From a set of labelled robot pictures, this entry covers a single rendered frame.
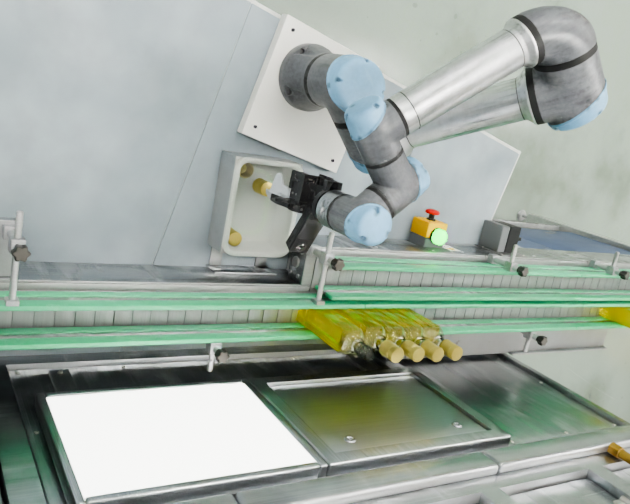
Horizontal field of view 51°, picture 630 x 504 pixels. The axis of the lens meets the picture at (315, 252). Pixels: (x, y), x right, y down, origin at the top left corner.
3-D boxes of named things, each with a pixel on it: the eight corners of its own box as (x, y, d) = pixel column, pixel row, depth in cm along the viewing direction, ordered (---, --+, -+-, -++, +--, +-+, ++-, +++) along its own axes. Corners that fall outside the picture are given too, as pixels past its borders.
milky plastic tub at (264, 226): (207, 244, 155) (221, 255, 148) (222, 149, 150) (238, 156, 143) (272, 247, 164) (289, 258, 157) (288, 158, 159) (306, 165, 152)
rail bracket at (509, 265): (483, 261, 186) (519, 277, 176) (489, 236, 185) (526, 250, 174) (493, 262, 189) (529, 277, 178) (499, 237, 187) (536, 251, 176)
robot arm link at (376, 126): (599, -22, 113) (353, 125, 110) (611, 38, 118) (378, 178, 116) (556, -26, 122) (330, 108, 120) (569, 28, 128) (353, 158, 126)
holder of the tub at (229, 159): (203, 265, 157) (216, 276, 150) (222, 150, 150) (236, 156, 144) (267, 267, 166) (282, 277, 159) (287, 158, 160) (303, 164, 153)
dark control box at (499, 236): (476, 244, 201) (496, 252, 194) (483, 218, 199) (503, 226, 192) (495, 245, 206) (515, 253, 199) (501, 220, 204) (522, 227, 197)
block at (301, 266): (284, 276, 161) (298, 285, 155) (291, 238, 159) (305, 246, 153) (296, 276, 163) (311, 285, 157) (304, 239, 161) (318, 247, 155)
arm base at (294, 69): (289, 33, 147) (312, 34, 139) (343, 55, 156) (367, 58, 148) (270, 100, 150) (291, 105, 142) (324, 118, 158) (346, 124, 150)
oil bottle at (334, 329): (295, 320, 159) (343, 358, 141) (299, 298, 157) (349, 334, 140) (315, 320, 162) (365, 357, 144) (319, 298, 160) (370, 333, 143)
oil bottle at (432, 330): (372, 319, 171) (425, 353, 154) (377, 298, 170) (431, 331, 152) (389, 318, 174) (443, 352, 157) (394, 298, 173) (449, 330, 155)
